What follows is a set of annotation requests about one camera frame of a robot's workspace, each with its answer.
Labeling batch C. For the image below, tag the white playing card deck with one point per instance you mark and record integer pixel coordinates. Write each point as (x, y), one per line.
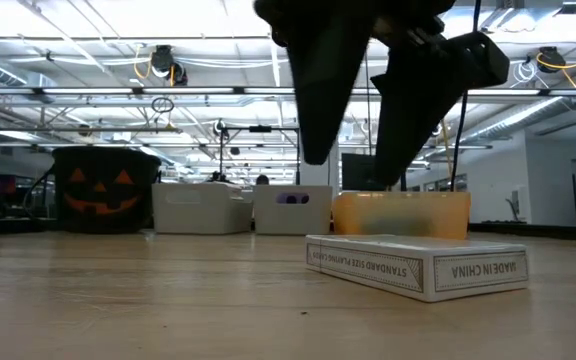
(418, 272)

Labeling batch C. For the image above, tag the black monitor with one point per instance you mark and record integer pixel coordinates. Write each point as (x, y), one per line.
(360, 172)

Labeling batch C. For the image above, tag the grey plastic bin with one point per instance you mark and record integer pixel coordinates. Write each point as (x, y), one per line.
(203, 210)
(278, 220)

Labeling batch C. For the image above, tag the black jack-o-lantern bucket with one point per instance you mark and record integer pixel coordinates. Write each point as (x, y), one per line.
(103, 165)

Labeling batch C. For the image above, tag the purple foam die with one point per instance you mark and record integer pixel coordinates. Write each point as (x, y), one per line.
(292, 198)

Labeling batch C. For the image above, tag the person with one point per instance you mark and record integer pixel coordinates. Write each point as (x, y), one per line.
(263, 180)

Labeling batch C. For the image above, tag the long ceiling light rail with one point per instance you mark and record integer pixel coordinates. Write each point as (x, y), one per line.
(118, 90)

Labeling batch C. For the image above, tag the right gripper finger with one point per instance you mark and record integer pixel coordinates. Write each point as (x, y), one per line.
(325, 100)
(413, 125)

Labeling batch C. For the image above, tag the black aluminium table frame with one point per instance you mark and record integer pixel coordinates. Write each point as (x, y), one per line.
(3, 226)

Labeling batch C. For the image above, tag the orange plastic bin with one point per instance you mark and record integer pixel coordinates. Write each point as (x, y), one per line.
(418, 215)

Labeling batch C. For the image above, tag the black metal rig frame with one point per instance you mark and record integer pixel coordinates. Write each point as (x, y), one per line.
(260, 128)

